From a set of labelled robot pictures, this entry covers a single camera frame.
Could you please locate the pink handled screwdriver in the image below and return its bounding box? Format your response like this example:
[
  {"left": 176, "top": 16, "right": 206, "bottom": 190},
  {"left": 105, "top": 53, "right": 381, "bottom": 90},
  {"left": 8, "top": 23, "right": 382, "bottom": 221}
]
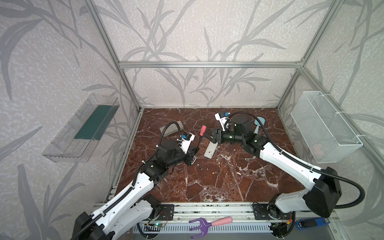
[{"left": 197, "top": 125, "right": 207, "bottom": 147}]

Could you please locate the white remote control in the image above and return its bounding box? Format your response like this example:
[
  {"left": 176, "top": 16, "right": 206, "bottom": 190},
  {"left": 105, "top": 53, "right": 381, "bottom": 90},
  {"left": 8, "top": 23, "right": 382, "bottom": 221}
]
[
  {"left": 189, "top": 156, "right": 197, "bottom": 166},
  {"left": 204, "top": 142, "right": 218, "bottom": 159}
]

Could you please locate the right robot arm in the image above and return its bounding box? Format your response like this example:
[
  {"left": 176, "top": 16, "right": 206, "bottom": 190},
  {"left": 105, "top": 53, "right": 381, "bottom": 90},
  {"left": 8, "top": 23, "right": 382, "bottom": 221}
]
[{"left": 203, "top": 117, "right": 342, "bottom": 219}]

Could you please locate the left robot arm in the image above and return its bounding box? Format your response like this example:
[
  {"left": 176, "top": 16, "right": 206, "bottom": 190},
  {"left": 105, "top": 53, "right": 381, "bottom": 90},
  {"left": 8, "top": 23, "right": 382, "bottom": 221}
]
[{"left": 72, "top": 140, "right": 200, "bottom": 240}]

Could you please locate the grey glasses case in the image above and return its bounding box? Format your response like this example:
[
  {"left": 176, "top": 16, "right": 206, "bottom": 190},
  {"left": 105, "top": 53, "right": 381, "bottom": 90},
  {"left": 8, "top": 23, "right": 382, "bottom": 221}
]
[{"left": 164, "top": 121, "right": 184, "bottom": 137}]

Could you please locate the purple pink garden fork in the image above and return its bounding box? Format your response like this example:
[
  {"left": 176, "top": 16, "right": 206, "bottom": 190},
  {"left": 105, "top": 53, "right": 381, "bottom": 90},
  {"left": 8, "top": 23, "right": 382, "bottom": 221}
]
[{"left": 189, "top": 217, "right": 233, "bottom": 240}]

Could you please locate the blue black device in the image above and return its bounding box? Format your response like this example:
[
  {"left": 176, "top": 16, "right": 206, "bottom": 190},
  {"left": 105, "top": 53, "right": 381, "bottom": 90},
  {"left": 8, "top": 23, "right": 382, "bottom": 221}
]
[{"left": 296, "top": 218, "right": 330, "bottom": 230}]

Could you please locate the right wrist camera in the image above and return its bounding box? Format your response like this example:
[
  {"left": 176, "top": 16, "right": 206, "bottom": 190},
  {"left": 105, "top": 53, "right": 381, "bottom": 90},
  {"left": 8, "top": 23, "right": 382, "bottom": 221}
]
[{"left": 215, "top": 111, "right": 230, "bottom": 132}]

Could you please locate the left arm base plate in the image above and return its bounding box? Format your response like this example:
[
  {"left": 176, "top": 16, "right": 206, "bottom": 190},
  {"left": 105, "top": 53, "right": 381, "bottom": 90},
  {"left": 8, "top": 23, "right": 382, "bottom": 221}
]
[{"left": 149, "top": 204, "right": 175, "bottom": 221}]

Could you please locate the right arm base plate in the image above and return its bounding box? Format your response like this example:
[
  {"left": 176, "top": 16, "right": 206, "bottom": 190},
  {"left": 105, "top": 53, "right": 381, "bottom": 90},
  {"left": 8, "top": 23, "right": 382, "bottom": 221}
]
[{"left": 252, "top": 202, "right": 292, "bottom": 222}]

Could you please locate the white wire mesh basket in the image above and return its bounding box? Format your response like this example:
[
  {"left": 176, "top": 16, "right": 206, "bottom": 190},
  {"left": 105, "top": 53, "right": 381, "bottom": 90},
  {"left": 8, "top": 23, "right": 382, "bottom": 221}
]
[{"left": 291, "top": 91, "right": 363, "bottom": 164}]

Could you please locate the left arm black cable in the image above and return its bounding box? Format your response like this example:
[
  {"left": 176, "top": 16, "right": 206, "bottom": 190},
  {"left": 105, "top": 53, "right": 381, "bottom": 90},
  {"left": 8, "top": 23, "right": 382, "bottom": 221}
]
[{"left": 70, "top": 121, "right": 184, "bottom": 240}]

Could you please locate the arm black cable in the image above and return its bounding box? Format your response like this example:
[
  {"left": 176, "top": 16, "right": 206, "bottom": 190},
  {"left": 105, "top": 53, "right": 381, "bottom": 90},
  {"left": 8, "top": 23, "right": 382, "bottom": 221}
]
[
  {"left": 227, "top": 111, "right": 366, "bottom": 210},
  {"left": 70, "top": 121, "right": 184, "bottom": 240}
]

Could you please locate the clear acrylic wall shelf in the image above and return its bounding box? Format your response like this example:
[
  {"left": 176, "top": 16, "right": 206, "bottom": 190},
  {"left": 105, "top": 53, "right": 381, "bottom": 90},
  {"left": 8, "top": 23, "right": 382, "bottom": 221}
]
[{"left": 42, "top": 94, "right": 120, "bottom": 163}]

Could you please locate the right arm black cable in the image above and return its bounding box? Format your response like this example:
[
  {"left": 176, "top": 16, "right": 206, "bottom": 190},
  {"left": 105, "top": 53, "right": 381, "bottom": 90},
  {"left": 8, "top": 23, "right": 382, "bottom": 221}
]
[{"left": 227, "top": 111, "right": 366, "bottom": 210}]

